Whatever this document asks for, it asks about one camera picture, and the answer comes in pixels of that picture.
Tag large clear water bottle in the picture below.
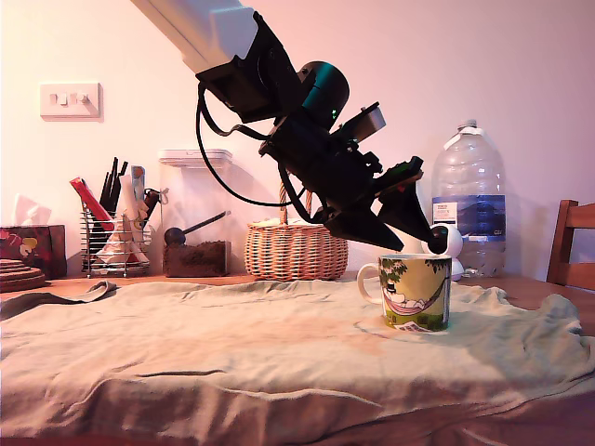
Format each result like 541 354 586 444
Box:
430 118 507 279

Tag white wall light switch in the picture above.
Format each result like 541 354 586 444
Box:
38 82 104 125

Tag pale green cloth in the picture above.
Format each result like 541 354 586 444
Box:
0 280 595 440

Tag crumpled white paper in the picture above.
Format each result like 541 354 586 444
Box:
95 214 150 266

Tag small white round camera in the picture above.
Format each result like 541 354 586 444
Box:
425 222 465 283

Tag red packet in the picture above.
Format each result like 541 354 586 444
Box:
69 177 117 233

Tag clear storage container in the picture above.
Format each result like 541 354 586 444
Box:
157 148 233 279

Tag ground coffee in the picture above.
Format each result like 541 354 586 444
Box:
163 240 231 279

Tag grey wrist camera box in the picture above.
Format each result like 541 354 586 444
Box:
341 102 388 148

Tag cork trivet stack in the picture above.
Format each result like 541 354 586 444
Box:
0 258 47 294

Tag dark coffee scoop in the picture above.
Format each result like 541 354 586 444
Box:
163 211 232 247

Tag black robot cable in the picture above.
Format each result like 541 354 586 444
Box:
277 162 322 222
194 81 283 206
204 99 271 140

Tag wooden chair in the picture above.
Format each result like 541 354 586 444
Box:
544 199 595 292

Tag dark floral tissue box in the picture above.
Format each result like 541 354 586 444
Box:
0 225 68 281

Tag wicker basket with handle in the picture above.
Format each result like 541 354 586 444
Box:
244 178 350 282

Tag tall white blue-topped packet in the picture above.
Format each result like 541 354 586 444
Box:
129 165 149 219

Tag wire utensil rack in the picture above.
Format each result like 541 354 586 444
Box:
79 208 153 279

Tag white tissue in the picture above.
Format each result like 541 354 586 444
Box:
11 193 52 229

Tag illustrated ceramic mug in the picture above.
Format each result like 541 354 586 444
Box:
356 254 453 334

